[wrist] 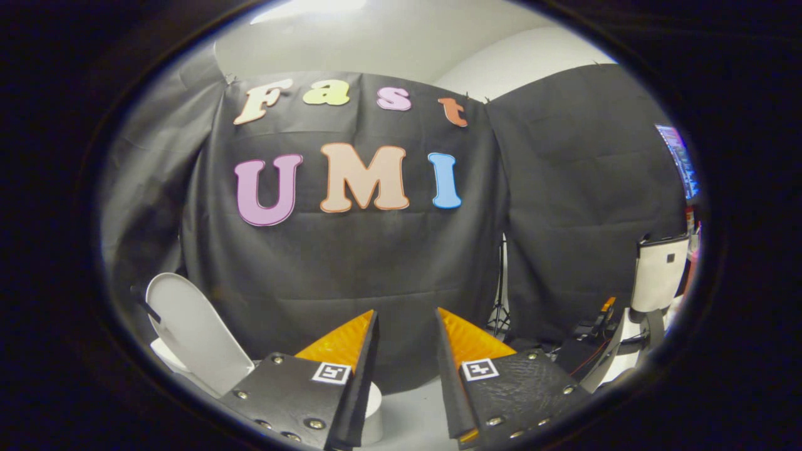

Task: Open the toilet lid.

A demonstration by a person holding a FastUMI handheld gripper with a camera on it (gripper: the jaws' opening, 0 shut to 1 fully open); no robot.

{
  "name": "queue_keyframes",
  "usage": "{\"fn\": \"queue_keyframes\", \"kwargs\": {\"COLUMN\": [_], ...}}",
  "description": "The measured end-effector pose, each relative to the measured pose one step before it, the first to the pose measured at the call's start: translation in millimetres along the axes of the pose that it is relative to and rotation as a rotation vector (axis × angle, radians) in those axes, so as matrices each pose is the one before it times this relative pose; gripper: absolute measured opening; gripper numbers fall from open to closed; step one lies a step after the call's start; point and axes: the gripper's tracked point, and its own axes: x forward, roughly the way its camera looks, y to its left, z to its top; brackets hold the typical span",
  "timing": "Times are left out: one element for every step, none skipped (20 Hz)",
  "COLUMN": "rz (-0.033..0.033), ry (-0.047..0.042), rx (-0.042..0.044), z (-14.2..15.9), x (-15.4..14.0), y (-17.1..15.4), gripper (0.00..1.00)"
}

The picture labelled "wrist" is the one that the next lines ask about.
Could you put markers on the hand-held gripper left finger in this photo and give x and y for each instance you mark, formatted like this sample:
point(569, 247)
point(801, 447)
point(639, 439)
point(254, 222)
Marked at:
point(357, 388)

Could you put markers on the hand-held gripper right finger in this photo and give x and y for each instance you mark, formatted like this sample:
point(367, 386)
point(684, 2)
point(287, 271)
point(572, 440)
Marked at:
point(450, 382)

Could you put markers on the white toilet body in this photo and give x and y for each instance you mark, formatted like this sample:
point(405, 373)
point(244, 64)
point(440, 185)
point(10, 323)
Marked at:
point(373, 413)

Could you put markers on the black tripod stand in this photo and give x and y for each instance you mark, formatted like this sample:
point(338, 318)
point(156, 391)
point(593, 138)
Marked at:
point(501, 294)

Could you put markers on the black backdrop cloth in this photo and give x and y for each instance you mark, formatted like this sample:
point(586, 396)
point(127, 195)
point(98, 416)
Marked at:
point(351, 269)

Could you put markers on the black and orange tool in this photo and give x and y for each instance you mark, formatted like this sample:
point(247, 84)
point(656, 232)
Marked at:
point(583, 347)

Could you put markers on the white curved stand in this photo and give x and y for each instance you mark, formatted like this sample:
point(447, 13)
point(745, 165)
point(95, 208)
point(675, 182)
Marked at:
point(606, 362)

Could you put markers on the white box with black top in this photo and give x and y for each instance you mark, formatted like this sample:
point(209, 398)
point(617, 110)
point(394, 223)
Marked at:
point(658, 275)

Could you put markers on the computer monitor screen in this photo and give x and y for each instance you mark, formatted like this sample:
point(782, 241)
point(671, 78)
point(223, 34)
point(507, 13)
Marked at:
point(680, 160)

